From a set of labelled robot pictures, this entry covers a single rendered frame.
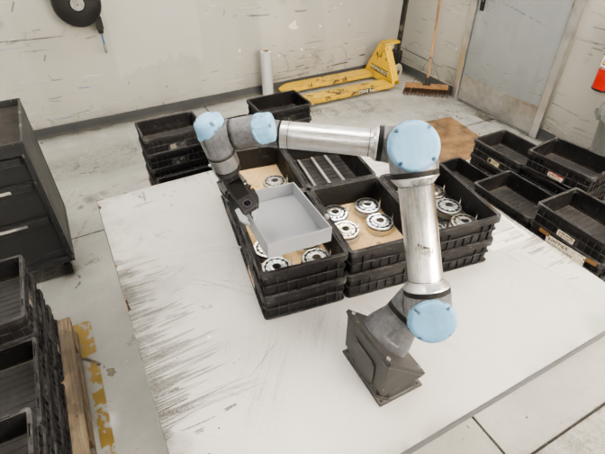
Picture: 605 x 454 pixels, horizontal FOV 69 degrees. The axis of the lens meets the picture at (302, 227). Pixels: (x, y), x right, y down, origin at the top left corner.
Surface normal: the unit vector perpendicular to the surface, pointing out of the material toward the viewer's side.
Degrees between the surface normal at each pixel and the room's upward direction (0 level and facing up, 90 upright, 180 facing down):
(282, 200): 2
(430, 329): 68
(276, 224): 2
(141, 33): 90
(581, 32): 90
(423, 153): 54
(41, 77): 90
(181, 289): 0
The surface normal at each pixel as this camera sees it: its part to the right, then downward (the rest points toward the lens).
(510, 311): 0.00, -0.78
